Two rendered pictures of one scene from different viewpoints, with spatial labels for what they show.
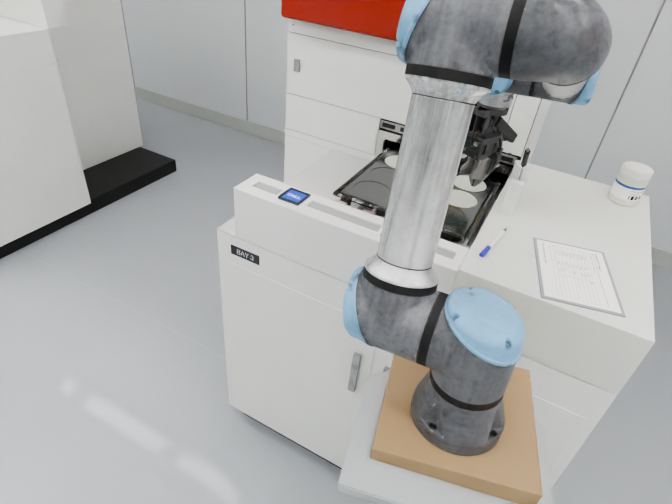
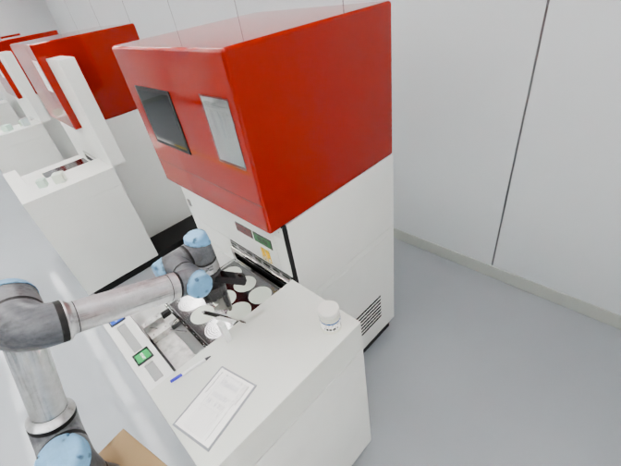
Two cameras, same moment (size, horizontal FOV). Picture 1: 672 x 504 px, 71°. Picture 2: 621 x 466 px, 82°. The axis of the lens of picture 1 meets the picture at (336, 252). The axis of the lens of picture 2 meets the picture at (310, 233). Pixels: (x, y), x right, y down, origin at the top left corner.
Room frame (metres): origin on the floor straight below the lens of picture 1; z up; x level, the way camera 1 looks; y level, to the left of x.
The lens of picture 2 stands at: (0.41, -1.06, 1.94)
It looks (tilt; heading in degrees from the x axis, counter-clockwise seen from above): 36 degrees down; 26
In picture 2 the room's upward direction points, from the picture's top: 10 degrees counter-clockwise
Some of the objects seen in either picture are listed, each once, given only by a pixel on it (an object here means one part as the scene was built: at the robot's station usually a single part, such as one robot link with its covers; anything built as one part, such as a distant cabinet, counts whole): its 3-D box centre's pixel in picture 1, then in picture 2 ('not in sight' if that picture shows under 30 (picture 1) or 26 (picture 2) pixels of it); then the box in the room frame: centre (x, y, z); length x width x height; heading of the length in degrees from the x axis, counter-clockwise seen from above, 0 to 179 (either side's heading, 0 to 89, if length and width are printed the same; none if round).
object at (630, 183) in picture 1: (629, 184); (329, 317); (1.13, -0.73, 1.01); 0.07 x 0.07 x 0.10
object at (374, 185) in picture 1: (421, 187); (225, 299); (1.20, -0.22, 0.90); 0.34 x 0.34 x 0.01; 66
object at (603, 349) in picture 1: (557, 252); (263, 368); (0.96, -0.53, 0.89); 0.62 x 0.35 x 0.14; 156
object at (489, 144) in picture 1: (484, 130); (213, 283); (1.09, -0.32, 1.12); 0.09 x 0.08 x 0.12; 130
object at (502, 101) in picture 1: (496, 96); (207, 265); (1.09, -0.32, 1.20); 0.08 x 0.08 x 0.05
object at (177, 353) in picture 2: not in sight; (173, 348); (0.95, -0.13, 0.87); 0.36 x 0.08 x 0.03; 66
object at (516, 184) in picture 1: (516, 185); (226, 324); (1.00, -0.40, 1.03); 0.06 x 0.04 x 0.13; 156
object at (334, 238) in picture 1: (341, 241); (137, 349); (0.90, -0.01, 0.89); 0.55 x 0.09 x 0.14; 66
